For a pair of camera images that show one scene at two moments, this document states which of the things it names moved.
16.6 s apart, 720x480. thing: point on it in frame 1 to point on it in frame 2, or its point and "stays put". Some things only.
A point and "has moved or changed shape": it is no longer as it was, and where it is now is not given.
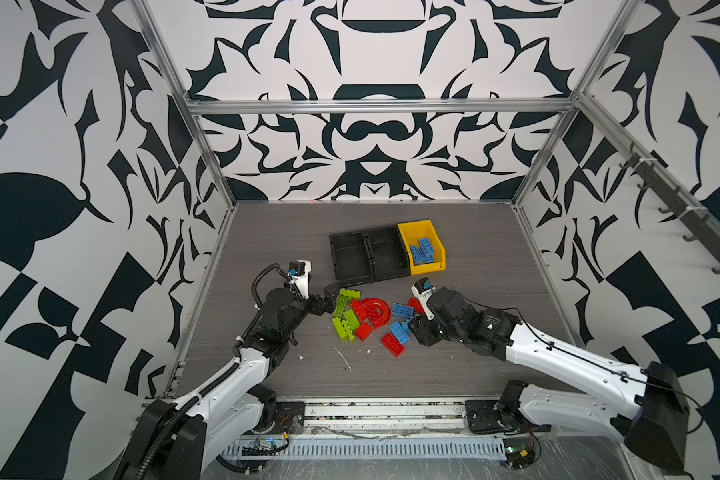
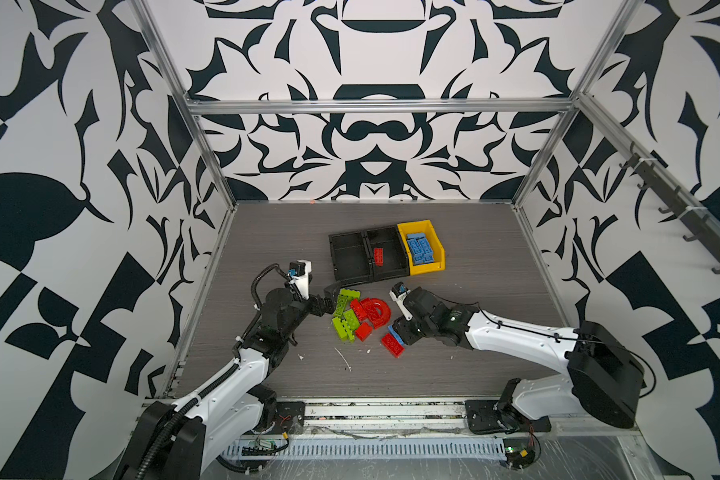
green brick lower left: x=343 y=331 stays put
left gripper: x=325 y=301 stays put
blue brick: x=402 y=310 to x=423 y=253
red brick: x=416 y=305 has moved or changed shape
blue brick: x=399 y=332 stays put
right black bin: x=387 y=253 stays put
